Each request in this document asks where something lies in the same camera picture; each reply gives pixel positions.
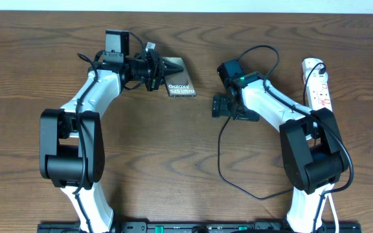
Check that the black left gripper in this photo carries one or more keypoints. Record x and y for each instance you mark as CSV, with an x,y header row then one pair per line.
x,y
158,70

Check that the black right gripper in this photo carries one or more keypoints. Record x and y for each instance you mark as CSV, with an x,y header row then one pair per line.
x,y
219,109

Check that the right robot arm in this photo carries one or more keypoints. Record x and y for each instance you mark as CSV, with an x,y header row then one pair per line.
x,y
314,157

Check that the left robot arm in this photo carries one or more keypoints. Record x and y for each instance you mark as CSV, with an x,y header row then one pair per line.
x,y
72,152

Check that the white charger plug adapter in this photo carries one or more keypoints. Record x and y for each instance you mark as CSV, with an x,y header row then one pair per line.
x,y
313,76

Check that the white power strip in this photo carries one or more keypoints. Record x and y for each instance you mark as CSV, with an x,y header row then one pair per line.
x,y
316,96

